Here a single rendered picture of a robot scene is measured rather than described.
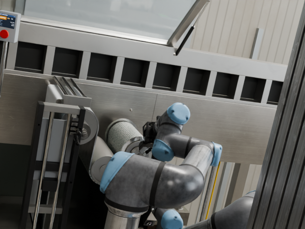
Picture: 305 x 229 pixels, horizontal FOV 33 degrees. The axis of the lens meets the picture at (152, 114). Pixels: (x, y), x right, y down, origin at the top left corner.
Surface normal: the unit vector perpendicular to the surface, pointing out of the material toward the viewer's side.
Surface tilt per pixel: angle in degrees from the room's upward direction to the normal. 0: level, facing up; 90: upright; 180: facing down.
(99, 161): 90
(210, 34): 90
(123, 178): 78
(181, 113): 50
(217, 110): 90
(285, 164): 90
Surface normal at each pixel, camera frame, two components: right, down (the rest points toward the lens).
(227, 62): 0.32, 0.27
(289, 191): -0.97, -0.14
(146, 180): -0.15, -0.18
